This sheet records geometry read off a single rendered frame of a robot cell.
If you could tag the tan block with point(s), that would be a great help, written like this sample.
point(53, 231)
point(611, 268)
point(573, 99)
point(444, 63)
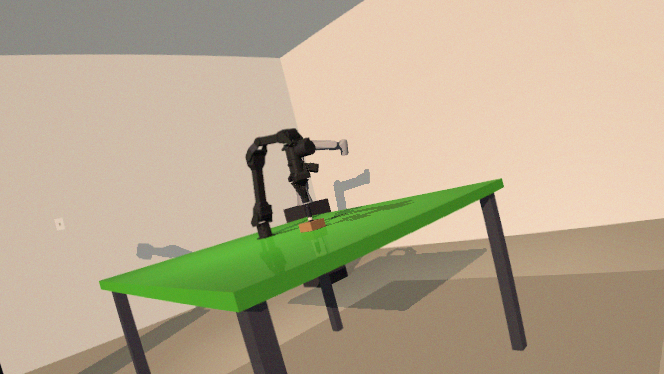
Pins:
point(311, 226)

